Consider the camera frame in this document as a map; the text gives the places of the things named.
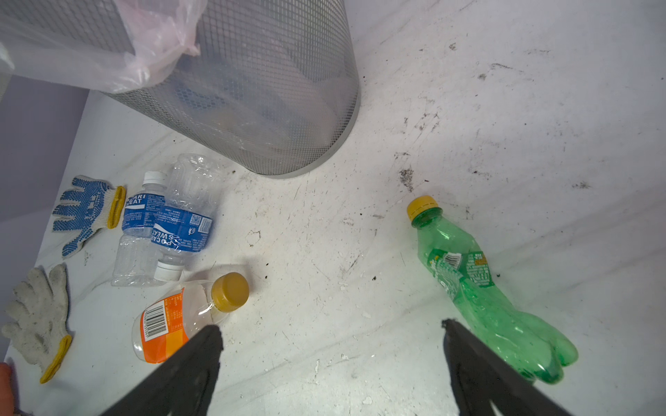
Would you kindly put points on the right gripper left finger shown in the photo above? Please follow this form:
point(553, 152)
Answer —
point(182, 385)

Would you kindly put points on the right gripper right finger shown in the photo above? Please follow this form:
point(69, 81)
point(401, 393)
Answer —
point(483, 384)

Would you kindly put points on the yellow-cap clear bottle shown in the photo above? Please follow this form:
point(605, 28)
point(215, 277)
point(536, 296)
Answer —
point(168, 324)

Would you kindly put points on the grey mesh waste bin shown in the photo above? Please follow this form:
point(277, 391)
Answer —
point(274, 88)

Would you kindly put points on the clear plastic bin liner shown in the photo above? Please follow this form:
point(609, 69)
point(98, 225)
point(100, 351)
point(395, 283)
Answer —
point(109, 46)

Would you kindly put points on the green plastic bottle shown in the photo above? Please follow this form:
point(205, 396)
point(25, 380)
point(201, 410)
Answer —
point(534, 348)

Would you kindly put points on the white-cap blue label bottle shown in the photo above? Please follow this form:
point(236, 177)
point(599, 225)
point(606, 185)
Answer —
point(136, 257)

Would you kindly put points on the capless blue label bottle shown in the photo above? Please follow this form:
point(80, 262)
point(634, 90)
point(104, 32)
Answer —
point(183, 226)

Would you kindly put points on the orange rubber glove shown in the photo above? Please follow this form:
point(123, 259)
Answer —
point(7, 399)

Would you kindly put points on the blue dotted work glove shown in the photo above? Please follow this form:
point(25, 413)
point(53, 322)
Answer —
point(88, 206)

